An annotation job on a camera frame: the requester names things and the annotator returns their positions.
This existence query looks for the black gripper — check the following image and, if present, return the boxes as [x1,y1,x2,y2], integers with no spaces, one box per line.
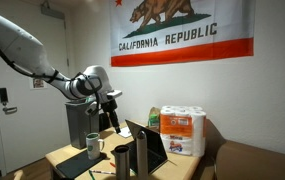
[100,98,122,134]

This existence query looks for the silver metal cup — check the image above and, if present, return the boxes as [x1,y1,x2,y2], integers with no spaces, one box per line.
[111,144,131,180]

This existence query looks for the empty paper towel holder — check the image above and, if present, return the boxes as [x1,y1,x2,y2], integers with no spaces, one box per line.
[135,130,149,180]

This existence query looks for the orange paper towel pack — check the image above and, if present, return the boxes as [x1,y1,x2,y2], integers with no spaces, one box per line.
[159,105,208,158]

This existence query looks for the white paper sheet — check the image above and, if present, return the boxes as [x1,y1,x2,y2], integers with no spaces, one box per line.
[117,126,133,139]

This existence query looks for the white mug green inside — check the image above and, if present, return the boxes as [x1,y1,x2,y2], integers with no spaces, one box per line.
[85,132,105,161]

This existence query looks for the dark gray trash bin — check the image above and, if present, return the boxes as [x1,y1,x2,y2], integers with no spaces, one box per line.
[65,98,100,150]

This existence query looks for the small colourful package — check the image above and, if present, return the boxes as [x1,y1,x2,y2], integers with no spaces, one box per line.
[147,106,162,132]

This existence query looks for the black open laptop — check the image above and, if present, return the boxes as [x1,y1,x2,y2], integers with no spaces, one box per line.
[111,119,169,175]

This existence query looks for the white pen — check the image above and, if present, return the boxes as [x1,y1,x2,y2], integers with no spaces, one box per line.
[89,169,117,176]

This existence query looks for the small door sign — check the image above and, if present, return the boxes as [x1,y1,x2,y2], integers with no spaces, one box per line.
[31,77,48,90]

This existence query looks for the white door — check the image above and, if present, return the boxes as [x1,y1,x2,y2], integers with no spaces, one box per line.
[0,9,71,174]

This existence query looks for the California Republic bear flag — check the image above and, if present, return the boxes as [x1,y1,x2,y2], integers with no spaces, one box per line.
[110,0,257,68]

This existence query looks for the black door keypad lock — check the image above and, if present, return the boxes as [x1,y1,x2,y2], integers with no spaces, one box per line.
[0,87,9,104]

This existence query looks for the gray door closer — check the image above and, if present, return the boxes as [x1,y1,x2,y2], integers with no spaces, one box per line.
[41,1,66,20]

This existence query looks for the brown cardboard box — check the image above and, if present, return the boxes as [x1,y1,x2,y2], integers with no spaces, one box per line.
[201,118,285,180]

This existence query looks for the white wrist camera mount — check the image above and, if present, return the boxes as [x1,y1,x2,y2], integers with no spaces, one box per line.
[85,100,100,117]

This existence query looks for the silver door handle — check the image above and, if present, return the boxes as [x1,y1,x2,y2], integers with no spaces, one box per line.
[1,105,19,115]

